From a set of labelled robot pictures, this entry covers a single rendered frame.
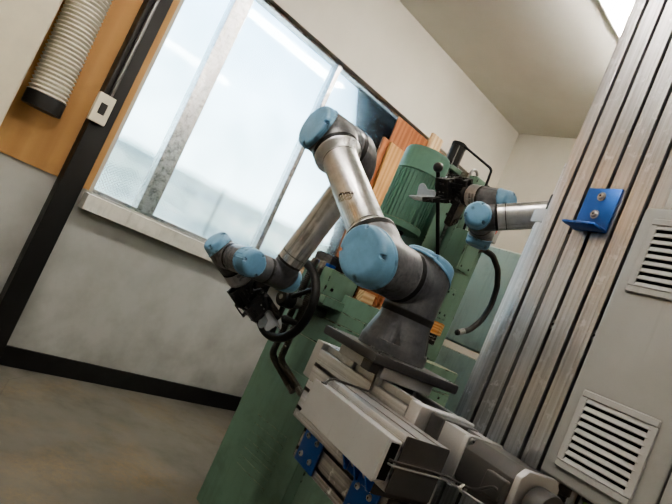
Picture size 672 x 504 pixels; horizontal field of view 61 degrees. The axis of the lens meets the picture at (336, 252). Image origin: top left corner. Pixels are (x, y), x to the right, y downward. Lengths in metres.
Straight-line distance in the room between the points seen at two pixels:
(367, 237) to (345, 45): 2.52
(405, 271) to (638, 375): 0.43
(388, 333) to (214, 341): 2.22
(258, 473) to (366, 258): 1.13
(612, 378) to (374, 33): 2.98
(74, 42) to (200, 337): 1.61
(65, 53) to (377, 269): 1.82
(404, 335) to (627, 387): 0.43
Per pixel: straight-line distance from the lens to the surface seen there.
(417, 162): 2.07
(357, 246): 1.10
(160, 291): 3.06
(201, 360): 3.32
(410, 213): 2.04
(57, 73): 2.57
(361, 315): 1.85
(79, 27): 2.61
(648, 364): 0.97
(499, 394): 1.17
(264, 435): 2.05
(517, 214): 1.62
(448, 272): 1.20
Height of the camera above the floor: 0.89
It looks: 4 degrees up
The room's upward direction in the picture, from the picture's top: 24 degrees clockwise
